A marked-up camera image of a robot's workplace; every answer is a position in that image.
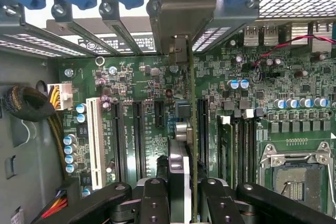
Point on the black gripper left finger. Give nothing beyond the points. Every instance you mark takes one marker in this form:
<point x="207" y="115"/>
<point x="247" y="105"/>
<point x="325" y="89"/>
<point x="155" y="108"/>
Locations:
<point x="155" y="203"/>

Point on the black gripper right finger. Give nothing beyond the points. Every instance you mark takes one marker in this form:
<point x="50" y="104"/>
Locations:
<point x="218" y="203"/>

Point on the CPU socket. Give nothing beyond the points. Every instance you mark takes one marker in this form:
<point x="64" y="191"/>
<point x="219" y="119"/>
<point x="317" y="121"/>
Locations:
<point x="296" y="182"/>

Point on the white motherboard power connector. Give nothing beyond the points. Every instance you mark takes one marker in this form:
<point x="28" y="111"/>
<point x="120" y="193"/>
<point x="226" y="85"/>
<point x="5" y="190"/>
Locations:
<point x="63" y="95"/>

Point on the metal slot cover plate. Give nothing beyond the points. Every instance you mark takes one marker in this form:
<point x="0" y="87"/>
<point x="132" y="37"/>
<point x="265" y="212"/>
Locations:
<point x="15" y="24"/>
<point x="123" y="32"/>
<point x="86" y="35"/>

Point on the white expansion slot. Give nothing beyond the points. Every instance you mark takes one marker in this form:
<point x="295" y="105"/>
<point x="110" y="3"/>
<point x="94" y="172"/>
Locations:
<point x="95" y="142"/>

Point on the short black expansion slot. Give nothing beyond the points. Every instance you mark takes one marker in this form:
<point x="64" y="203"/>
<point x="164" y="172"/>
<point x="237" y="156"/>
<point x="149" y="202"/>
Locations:
<point x="159" y="113"/>

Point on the green motherboard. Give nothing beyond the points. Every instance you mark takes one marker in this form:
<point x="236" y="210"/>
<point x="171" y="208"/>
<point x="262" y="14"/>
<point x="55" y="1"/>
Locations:
<point x="131" y="77"/>

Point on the black open PC case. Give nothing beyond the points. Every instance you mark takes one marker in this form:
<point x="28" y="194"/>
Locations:
<point x="78" y="26"/>

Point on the black RAM slot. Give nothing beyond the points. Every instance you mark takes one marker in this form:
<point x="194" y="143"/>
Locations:
<point x="250" y="150"/>
<point x="239" y="150"/>

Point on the long black expansion slot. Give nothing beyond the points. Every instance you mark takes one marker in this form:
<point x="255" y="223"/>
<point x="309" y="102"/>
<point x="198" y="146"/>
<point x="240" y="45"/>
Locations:
<point x="118" y="142"/>
<point x="139" y="142"/>

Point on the metal rear port housing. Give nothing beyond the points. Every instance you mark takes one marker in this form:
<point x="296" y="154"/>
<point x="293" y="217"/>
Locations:
<point x="322" y="37"/>
<point x="260" y="36"/>
<point x="299" y="33"/>

